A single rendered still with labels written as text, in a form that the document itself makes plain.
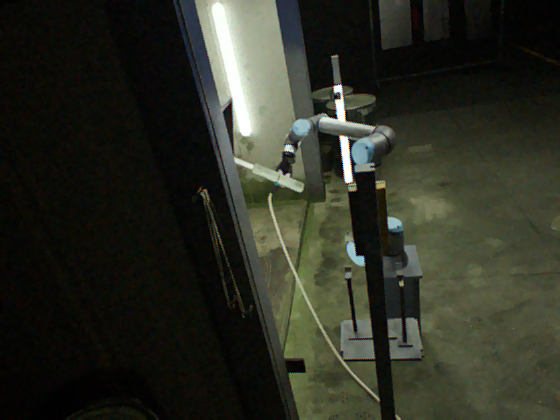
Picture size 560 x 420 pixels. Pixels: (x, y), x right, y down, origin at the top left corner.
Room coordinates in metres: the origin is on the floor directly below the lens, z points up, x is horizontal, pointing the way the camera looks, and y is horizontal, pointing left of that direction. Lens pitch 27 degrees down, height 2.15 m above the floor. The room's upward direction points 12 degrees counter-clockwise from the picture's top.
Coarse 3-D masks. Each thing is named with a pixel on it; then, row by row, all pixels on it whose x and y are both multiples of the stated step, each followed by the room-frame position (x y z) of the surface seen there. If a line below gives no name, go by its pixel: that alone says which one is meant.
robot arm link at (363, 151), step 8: (368, 136) 1.82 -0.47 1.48; (376, 136) 1.81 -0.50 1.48; (384, 136) 1.81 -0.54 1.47; (360, 144) 1.78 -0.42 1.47; (368, 144) 1.76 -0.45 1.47; (376, 144) 1.77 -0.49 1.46; (384, 144) 1.78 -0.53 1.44; (352, 152) 1.82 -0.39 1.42; (360, 152) 1.77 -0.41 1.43; (368, 152) 1.74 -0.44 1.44; (376, 152) 1.75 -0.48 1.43; (384, 152) 1.78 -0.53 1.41; (360, 160) 1.77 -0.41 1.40; (368, 160) 1.74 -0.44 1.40; (376, 160) 1.76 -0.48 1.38; (376, 168) 1.77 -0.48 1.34; (376, 176) 1.78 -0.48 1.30; (352, 240) 1.90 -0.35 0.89; (352, 248) 1.86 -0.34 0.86; (352, 256) 1.87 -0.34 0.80; (360, 264) 1.83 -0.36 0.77
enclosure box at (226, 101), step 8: (224, 96) 2.61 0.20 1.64; (232, 96) 2.62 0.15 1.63; (224, 104) 2.43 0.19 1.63; (232, 104) 2.60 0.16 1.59; (224, 112) 2.64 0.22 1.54; (232, 112) 2.61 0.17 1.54; (224, 120) 2.64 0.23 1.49; (232, 120) 2.62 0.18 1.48; (232, 128) 2.62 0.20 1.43; (232, 136) 2.62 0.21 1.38; (232, 144) 2.64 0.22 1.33
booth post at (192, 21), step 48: (144, 0) 1.32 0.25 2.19; (192, 0) 1.46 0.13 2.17; (144, 48) 1.33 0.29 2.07; (144, 96) 1.34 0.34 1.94; (192, 96) 1.31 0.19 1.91; (192, 144) 1.32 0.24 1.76; (192, 192) 1.33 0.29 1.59; (240, 192) 1.45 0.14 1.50; (192, 240) 1.34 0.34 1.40; (240, 240) 1.32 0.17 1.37; (240, 288) 1.31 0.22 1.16; (240, 336) 1.33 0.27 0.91; (240, 384) 1.34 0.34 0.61; (288, 384) 1.44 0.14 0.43
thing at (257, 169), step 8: (240, 160) 2.15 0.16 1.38; (256, 168) 2.13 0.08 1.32; (264, 168) 2.14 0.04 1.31; (264, 176) 2.13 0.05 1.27; (272, 176) 2.12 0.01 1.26; (280, 176) 2.13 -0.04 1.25; (280, 184) 2.15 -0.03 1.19; (288, 184) 2.11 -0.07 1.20; (296, 184) 2.12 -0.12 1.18; (272, 192) 2.25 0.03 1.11
